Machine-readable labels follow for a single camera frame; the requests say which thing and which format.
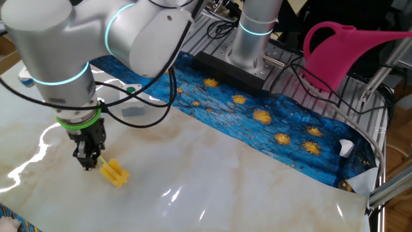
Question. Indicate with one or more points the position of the green push button box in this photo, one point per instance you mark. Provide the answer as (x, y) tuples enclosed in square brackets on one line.
[(132, 109)]

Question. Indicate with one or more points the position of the blue starry painting cloth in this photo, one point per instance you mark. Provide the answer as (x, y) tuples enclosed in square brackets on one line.
[(273, 129)]

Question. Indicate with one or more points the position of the pink plastic watering can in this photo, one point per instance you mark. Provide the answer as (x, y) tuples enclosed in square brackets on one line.
[(328, 61)]

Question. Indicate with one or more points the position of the aluminium frame profile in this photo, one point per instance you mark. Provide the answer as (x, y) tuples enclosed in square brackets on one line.
[(392, 190)]

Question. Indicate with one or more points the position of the yellow sponge brush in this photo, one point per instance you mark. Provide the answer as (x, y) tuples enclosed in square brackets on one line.
[(114, 174)]

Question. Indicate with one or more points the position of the aluminium diagonal brace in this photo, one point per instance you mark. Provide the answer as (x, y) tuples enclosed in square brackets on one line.
[(383, 71)]

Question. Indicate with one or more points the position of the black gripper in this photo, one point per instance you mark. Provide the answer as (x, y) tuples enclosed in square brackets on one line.
[(91, 135)]

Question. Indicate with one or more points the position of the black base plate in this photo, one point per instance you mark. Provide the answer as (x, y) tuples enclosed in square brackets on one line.
[(225, 72)]

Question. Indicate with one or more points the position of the open cardboard box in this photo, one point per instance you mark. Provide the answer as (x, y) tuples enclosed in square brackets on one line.
[(6, 61)]

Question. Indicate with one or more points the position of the pink fluffy cloth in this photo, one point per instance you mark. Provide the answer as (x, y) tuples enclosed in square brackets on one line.
[(6, 225)]

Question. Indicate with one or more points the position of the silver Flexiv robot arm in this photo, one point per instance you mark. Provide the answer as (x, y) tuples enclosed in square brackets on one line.
[(58, 42)]

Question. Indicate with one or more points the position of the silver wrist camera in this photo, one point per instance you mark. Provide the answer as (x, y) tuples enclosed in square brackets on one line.
[(25, 77)]

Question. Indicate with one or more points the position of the glossy marble pattern sheet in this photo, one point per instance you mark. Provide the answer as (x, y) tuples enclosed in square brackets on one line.
[(193, 177)]

